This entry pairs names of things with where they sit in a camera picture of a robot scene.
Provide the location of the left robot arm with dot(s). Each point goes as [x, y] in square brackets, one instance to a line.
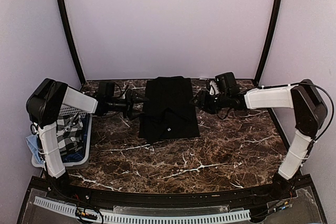
[44, 106]

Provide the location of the light blue shirt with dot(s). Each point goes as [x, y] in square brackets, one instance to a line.
[32, 144]

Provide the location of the black front rail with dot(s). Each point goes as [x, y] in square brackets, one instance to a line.
[249, 197]

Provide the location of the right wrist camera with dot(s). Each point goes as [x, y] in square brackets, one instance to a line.
[212, 87]

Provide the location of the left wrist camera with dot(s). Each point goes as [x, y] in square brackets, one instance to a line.
[125, 93]

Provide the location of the right black frame post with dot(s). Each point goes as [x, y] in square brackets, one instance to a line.
[268, 41]

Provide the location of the black long sleeve shirt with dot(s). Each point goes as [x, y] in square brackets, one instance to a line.
[168, 113]

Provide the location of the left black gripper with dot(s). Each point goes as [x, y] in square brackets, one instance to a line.
[129, 105]

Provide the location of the white slotted cable duct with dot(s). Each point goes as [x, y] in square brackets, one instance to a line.
[121, 214]

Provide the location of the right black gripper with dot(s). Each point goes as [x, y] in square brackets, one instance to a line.
[202, 100]

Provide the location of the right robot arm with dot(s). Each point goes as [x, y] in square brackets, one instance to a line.
[302, 97]

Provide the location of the black white plaid shirt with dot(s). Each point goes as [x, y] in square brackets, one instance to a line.
[69, 134]

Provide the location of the dark blue shirt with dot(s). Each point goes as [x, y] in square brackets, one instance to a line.
[80, 154]

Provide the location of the grey plastic laundry basket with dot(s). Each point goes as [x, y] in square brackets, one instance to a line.
[66, 110]

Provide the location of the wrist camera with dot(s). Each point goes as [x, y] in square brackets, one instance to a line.
[212, 87]
[125, 93]

